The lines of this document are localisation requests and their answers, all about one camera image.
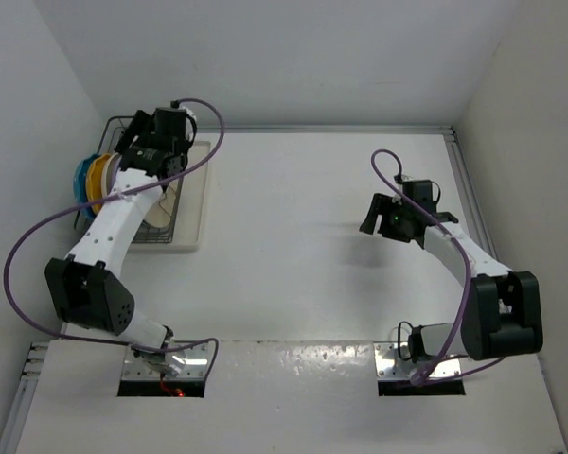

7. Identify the yellow polka dot plate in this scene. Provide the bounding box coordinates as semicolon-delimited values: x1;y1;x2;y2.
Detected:
85;153;112;201

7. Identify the green and cream plate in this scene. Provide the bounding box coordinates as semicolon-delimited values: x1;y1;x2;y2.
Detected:
144;181;179;229

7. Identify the teal polka dot plate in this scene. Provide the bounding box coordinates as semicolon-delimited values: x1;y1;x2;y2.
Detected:
73;153;99;205

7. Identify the cream bear plate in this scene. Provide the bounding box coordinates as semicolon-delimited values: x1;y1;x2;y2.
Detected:
101;153;121;195

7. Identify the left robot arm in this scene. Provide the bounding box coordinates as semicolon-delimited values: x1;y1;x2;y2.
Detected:
44;106;197;375

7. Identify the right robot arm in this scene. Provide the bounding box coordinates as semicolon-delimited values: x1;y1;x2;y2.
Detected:
360;180;543;363

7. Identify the cream drip tray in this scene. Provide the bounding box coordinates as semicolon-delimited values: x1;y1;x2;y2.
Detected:
130;164;210;253

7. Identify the grey wire dish rack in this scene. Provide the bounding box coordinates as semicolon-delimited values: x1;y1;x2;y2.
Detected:
94;115;183;245

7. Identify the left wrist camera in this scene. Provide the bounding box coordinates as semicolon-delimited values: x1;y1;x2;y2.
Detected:
169;100;198;141

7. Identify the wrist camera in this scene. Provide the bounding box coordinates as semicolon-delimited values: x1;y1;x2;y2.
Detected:
169;100;198;141
400;180;441;214

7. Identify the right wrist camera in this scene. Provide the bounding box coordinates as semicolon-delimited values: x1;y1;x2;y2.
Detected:
400;180;441;214

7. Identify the aluminium frame rail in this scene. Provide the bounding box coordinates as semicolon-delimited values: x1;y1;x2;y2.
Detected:
443;127;500;261

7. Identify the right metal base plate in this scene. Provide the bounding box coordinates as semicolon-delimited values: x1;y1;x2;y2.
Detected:
373;341;461;383

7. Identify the metal base plate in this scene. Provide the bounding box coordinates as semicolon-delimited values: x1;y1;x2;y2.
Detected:
121;344;210;381
373;341;461;383

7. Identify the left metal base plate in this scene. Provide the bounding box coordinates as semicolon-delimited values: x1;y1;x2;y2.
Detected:
121;344;210;381

